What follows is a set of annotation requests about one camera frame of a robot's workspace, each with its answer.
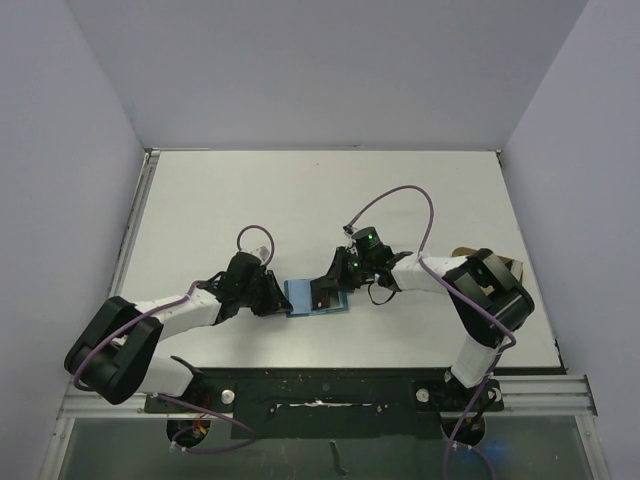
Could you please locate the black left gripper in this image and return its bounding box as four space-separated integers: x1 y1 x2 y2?
239 269 292 317

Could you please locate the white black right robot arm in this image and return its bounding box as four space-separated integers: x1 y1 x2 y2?
310 227 535 409

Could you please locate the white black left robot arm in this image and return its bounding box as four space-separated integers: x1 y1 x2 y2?
63 251 292 411

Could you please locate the beige oval card tray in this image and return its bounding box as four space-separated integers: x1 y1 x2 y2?
449 245 525 281

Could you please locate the stack of credit cards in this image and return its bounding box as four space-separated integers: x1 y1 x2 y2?
505 258 524 278

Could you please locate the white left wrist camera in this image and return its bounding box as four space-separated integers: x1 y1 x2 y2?
250 246 271 263

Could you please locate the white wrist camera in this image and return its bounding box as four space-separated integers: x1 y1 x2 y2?
250 246 271 263
343 225 358 240

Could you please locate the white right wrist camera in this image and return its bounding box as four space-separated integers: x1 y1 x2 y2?
343 225 358 240

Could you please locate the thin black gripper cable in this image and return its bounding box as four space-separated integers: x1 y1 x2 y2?
367 279 399 306

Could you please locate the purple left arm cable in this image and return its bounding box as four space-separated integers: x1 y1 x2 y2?
72 225 259 455

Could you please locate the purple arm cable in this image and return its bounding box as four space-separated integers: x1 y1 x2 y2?
72 225 259 455
342 185 517 480

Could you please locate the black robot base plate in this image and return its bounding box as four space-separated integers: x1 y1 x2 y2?
144 368 504 440

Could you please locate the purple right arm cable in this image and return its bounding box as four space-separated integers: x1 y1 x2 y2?
342 185 517 480

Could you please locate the aluminium left side rail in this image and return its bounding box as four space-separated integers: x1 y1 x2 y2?
107 149 161 298

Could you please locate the aluminium rail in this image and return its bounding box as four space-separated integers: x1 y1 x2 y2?
39 375 610 479
107 149 161 298

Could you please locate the aluminium front rail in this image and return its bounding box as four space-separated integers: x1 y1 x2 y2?
39 375 610 479

